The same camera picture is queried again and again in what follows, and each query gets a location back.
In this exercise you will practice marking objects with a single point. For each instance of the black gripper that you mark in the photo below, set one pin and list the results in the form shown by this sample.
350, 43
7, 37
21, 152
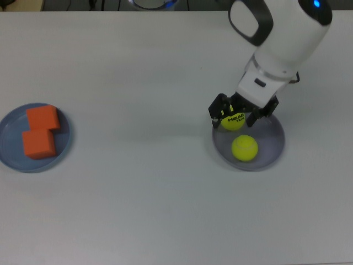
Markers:
242, 106

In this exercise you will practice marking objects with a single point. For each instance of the yellow tennis ball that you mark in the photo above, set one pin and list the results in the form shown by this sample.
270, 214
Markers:
244, 148
233, 125

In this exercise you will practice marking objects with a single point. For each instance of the orange cube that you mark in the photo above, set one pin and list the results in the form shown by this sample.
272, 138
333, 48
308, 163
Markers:
37, 143
42, 117

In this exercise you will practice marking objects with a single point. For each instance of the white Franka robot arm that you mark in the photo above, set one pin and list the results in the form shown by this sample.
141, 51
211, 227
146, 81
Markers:
289, 41

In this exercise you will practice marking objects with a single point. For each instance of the purple plate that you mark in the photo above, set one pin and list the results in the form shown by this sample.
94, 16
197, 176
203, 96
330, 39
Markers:
270, 143

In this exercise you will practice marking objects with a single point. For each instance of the blue plate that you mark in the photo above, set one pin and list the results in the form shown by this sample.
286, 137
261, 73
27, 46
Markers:
13, 154

